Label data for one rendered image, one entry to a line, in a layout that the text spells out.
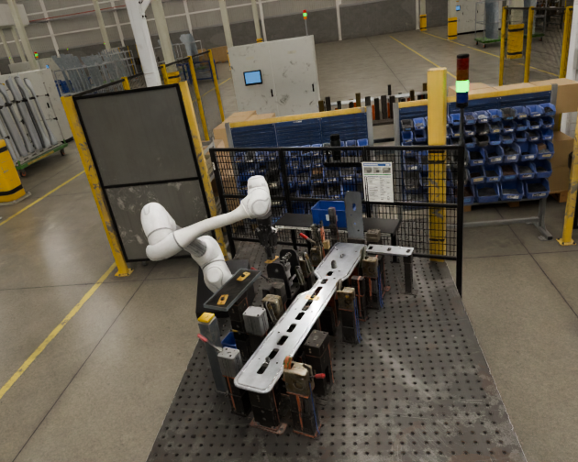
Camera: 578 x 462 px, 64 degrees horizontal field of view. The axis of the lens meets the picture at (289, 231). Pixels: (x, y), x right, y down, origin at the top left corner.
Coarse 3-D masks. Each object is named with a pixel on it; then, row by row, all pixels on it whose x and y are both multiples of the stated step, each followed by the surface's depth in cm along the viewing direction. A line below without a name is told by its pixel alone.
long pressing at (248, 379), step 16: (336, 256) 295; (352, 256) 292; (320, 272) 279; (336, 272) 276; (304, 304) 251; (320, 304) 249; (288, 320) 240; (304, 320) 238; (272, 336) 229; (288, 336) 228; (304, 336) 227; (256, 352) 220; (288, 352) 217; (256, 368) 210; (272, 368) 208; (240, 384) 203; (256, 384) 201; (272, 384) 200
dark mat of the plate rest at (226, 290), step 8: (240, 272) 259; (256, 272) 257; (232, 280) 252; (248, 280) 250; (224, 288) 247; (232, 288) 245; (240, 288) 244; (216, 296) 240; (224, 296) 239; (232, 296) 238; (208, 304) 234; (216, 304) 233; (224, 304) 232
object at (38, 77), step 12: (24, 72) 1236; (36, 72) 1232; (48, 72) 1264; (24, 84) 1249; (36, 84) 1246; (48, 84) 1260; (0, 96) 1271; (12, 96) 1267; (36, 108) 1275; (48, 108) 1271; (60, 108) 1303; (48, 120) 1286; (60, 120) 1299; (24, 132) 1309; (60, 132) 1297; (24, 144) 1325
